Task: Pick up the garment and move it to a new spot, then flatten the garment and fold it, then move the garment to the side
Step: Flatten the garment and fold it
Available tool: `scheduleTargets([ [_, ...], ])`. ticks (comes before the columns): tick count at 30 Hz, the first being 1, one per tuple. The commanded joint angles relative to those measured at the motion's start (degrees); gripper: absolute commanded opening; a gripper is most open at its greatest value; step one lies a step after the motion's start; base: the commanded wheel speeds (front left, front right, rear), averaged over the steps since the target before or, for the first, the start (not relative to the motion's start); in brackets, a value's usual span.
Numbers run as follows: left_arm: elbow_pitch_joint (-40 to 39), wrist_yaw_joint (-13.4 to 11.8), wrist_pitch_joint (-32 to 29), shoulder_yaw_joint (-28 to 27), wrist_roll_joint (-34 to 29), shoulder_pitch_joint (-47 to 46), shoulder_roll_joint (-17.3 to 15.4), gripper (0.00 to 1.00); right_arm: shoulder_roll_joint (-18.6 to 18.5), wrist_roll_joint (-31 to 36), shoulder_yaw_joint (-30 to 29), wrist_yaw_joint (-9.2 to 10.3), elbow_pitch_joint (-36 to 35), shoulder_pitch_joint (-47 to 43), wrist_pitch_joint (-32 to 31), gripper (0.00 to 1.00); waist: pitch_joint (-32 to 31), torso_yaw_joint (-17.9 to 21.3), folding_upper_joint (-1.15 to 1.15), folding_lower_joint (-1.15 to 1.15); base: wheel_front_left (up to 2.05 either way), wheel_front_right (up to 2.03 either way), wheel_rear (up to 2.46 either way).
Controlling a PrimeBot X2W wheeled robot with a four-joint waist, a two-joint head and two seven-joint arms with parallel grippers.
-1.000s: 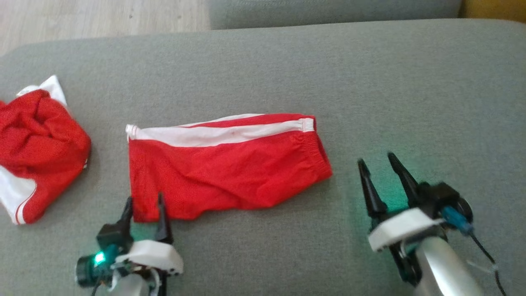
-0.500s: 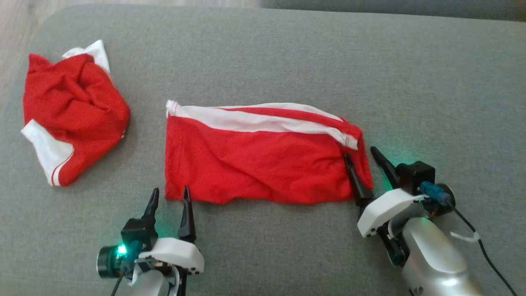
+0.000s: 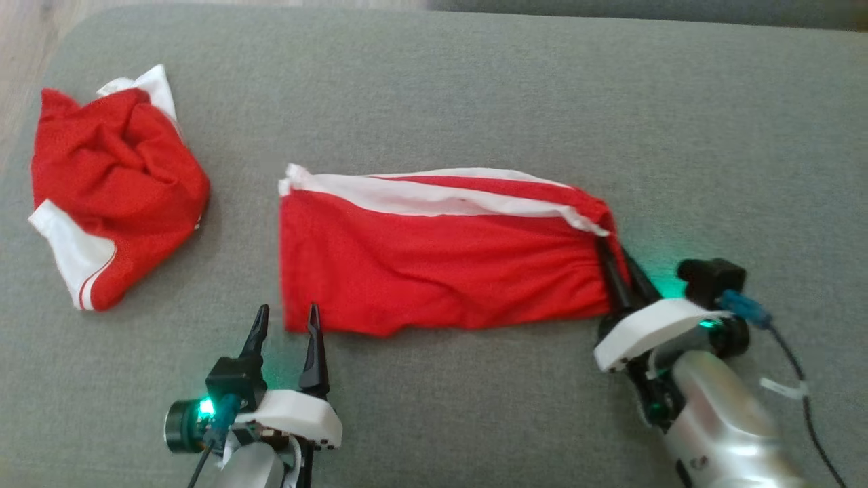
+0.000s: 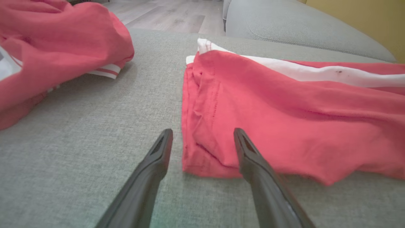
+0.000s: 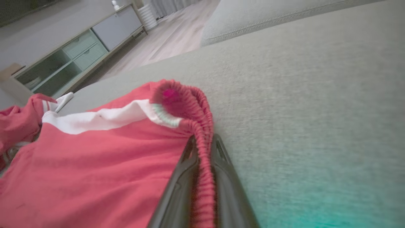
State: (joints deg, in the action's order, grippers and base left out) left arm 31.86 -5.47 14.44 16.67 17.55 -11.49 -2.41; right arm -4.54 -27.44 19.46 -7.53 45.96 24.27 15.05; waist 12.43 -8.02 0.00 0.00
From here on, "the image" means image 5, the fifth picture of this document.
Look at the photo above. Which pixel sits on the white ribbed cylinder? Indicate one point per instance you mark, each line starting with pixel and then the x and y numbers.
pixel 148 17

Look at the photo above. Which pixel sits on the white and green sideboard cabinet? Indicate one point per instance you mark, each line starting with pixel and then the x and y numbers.
pixel 117 27

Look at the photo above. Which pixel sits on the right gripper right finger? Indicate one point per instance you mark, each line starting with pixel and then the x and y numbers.
pixel 231 196

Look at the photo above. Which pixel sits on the large grey sofa seat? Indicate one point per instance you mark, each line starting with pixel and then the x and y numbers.
pixel 316 110

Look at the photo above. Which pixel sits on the red shorts with white trim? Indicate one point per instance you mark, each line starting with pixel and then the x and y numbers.
pixel 95 164

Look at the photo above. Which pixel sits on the grey curtain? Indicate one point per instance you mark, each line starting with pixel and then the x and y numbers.
pixel 171 6

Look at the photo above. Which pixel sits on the red shirt with white sleeves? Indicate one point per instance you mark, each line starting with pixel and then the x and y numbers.
pixel 19 120

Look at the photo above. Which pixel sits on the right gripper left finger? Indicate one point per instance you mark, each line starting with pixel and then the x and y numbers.
pixel 177 196

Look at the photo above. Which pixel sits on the grey sofa cushion with seam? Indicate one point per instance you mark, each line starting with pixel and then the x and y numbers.
pixel 269 15

